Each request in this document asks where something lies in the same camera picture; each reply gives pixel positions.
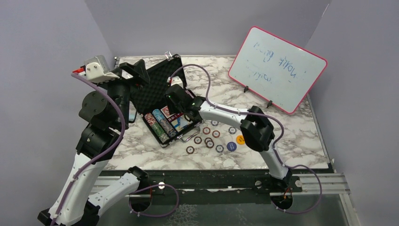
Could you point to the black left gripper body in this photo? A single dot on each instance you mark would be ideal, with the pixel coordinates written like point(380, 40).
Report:
point(119, 86)

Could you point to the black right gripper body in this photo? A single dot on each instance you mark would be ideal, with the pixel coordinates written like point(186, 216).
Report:
point(173, 108)

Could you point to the red playing card deck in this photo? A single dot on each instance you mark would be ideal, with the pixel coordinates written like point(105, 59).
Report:
point(165, 111)

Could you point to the blue playing card deck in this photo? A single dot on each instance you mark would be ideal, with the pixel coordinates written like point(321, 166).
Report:
point(180, 123)

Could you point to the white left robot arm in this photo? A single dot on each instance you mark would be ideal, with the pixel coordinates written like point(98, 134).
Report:
point(106, 111)

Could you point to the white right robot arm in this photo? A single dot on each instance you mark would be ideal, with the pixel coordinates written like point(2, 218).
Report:
point(254, 125)

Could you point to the red dice row in case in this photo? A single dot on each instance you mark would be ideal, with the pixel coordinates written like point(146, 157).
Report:
point(173, 117)

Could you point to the light blue chip stack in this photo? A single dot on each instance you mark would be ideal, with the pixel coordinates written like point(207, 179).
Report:
point(159, 115)

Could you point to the orange blue chip stack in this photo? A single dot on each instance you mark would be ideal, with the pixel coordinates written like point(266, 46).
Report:
point(168, 128)

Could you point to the black aluminium poker case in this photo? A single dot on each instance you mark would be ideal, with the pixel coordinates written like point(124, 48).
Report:
point(152, 96)

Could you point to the light blue eraser case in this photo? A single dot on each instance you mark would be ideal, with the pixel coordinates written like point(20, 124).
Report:
point(132, 118)

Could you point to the red white chip stack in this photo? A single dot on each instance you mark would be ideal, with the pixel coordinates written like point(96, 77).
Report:
point(151, 120)

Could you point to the green chip stack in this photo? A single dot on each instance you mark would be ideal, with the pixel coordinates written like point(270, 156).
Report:
point(160, 133)

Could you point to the loose brown poker chip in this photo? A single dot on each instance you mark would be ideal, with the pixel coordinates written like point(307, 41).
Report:
point(216, 134)
point(208, 139)
point(190, 149)
point(197, 140)
point(210, 144)
point(206, 130)

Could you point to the blue dealer button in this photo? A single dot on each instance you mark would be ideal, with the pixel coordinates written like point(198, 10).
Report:
point(231, 146)

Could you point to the orange dealer button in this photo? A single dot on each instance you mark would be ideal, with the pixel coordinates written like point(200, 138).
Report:
point(240, 140)

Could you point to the pink framed whiteboard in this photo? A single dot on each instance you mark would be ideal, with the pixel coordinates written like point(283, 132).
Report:
point(276, 69)

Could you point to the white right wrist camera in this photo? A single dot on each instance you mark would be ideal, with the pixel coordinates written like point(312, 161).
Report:
point(176, 81)

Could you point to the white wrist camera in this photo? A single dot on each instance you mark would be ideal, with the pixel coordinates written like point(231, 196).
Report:
point(97, 70)
point(176, 81)

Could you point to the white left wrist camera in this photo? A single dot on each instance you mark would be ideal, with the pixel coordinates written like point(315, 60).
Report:
point(97, 70)

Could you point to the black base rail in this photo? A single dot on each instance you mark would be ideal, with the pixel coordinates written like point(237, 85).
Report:
point(217, 186)

